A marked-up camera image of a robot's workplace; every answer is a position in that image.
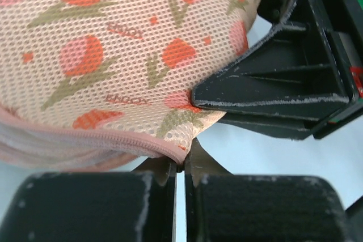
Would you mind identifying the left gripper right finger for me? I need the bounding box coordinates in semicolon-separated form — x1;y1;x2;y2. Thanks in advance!
184;139;354;241

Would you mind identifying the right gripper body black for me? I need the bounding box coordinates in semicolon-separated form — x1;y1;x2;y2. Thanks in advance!
286;0;363;141

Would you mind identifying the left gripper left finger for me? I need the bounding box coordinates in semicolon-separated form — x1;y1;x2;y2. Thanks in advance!
1;157;176;241

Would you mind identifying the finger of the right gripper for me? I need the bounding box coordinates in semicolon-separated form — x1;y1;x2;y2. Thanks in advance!
218;113;319;140
191;0;349;119

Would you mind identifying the pink floral mesh laundry bag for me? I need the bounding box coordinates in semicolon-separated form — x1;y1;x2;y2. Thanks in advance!
1;0;260;171

